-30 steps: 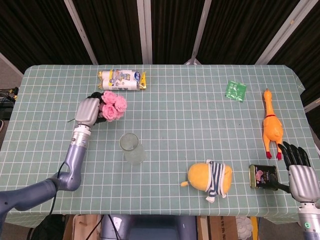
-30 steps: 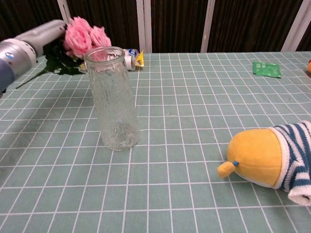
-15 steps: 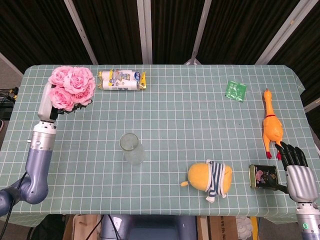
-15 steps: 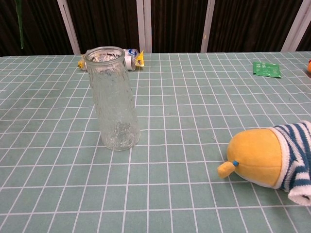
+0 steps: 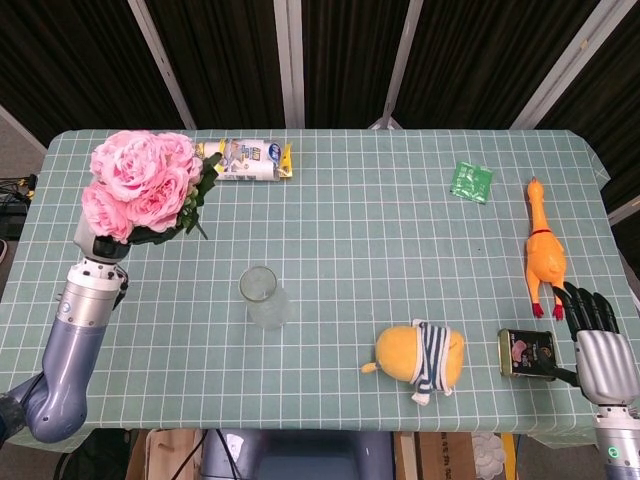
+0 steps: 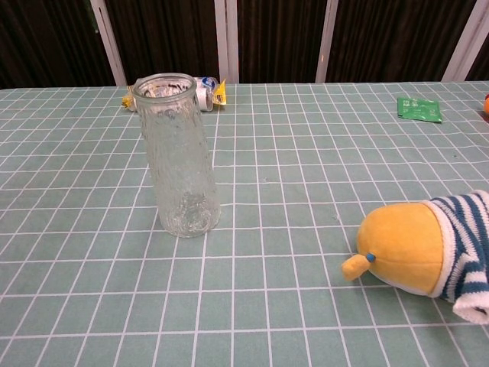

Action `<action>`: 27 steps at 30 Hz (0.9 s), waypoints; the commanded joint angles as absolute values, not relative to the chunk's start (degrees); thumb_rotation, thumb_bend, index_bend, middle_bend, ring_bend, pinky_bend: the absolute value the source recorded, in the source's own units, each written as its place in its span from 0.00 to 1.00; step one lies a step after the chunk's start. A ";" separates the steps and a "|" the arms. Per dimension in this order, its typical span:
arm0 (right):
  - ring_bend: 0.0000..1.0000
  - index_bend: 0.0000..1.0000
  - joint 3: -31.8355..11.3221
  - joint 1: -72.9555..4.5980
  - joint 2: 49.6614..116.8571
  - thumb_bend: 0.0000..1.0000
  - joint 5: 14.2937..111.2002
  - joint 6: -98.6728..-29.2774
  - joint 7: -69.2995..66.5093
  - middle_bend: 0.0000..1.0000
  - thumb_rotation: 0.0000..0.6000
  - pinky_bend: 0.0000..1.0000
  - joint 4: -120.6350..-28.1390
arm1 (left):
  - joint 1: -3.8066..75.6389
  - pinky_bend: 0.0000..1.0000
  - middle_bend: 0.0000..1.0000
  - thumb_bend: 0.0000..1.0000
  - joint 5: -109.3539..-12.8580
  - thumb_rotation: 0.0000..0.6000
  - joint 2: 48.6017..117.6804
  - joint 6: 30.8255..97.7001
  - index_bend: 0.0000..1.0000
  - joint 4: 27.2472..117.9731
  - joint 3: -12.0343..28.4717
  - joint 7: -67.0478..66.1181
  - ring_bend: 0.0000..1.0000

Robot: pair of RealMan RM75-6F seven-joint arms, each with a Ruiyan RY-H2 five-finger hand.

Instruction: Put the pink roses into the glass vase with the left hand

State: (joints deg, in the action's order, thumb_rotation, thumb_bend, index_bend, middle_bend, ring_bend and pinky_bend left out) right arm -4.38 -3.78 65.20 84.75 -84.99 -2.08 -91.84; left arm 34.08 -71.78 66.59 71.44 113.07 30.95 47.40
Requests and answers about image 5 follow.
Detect yellow plush toy striped shirt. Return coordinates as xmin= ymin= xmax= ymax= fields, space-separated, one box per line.
xmin=360 ymin=319 xmax=466 ymax=406

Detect black rectangular tin can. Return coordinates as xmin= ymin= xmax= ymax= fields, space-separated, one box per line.
xmin=497 ymin=328 xmax=559 ymax=382

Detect brown cardboard box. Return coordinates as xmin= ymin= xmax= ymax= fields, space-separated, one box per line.
xmin=394 ymin=430 xmax=476 ymax=480
xmin=124 ymin=428 xmax=206 ymax=480

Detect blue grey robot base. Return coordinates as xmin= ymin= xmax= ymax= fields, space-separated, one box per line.
xmin=199 ymin=428 xmax=396 ymax=480

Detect black cable bundle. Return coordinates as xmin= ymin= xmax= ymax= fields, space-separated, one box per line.
xmin=0 ymin=172 xmax=39 ymax=241

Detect green sachet packet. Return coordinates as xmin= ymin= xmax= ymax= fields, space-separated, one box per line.
xmin=448 ymin=161 xmax=494 ymax=207

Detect white frame post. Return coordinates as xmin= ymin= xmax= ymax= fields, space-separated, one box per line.
xmin=126 ymin=0 xmax=198 ymax=131
xmin=273 ymin=0 xmax=307 ymax=129
xmin=509 ymin=0 xmax=617 ymax=131
xmin=368 ymin=0 xmax=427 ymax=131

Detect white yellow snack package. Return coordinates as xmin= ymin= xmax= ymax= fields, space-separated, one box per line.
xmin=193 ymin=138 xmax=295 ymax=182

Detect dark curtain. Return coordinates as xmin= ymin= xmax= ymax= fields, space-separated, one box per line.
xmin=0 ymin=0 xmax=640 ymax=261

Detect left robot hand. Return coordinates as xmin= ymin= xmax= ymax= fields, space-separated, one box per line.
xmin=73 ymin=218 xmax=133 ymax=265

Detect green checkered tablecloth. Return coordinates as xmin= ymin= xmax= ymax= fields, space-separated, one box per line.
xmin=0 ymin=128 xmax=626 ymax=449

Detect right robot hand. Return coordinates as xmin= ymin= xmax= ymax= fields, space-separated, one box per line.
xmin=537 ymin=281 xmax=640 ymax=406

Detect clear textured glass vase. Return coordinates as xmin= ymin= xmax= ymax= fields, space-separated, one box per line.
xmin=238 ymin=265 xmax=294 ymax=331

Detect orange rubber chicken toy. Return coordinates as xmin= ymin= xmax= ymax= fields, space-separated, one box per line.
xmin=523 ymin=176 xmax=569 ymax=320

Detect pink artificial flower bouquet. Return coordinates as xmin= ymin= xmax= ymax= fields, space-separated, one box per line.
xmin=81 ymin=129 xmax=224 ymax=246

